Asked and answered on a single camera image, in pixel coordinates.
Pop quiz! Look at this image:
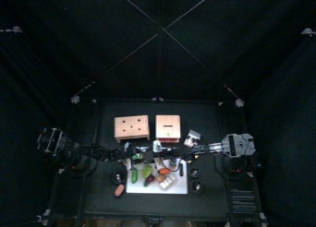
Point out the light green toy lettuce leaf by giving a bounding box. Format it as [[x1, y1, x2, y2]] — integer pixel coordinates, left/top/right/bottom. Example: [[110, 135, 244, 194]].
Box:
[[142, 164, 153, 179]]

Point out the purple toy eggplant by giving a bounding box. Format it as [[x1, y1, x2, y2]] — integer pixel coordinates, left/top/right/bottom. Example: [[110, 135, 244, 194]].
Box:
[[144, 174, 157, 187]]

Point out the white toy rice slice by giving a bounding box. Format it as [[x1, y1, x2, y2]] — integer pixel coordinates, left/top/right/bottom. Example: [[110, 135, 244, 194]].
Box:
[[165, 173, 180, 185]]

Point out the white toy knife block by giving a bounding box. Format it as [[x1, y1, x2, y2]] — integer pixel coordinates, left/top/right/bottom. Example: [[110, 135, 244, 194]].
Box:
[[182, 129, 203, 149]]

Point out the wooden box with red face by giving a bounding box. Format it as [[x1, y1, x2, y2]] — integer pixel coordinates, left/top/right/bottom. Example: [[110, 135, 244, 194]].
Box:
[[154, 114, 182, 144]]

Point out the wooden box with round holes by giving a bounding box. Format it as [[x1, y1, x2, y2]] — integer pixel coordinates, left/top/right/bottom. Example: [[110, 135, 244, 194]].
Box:
[[114, 114, 150, 143]]

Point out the white toy sushi roll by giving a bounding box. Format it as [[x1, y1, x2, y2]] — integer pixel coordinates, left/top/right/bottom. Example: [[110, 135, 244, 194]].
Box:
[[158, 178, 173, 190]]

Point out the white cutting board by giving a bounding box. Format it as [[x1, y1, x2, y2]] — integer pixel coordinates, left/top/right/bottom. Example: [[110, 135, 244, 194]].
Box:
[[125, 159, 189, 195]]

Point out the salmon pink oval toy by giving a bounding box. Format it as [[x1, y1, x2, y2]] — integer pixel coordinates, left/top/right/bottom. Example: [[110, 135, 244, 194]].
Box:
[[114, 184, 126, 197]]

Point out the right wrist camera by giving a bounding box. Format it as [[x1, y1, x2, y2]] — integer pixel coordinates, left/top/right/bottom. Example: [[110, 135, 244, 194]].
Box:
[[152, 140, 165, 152]]

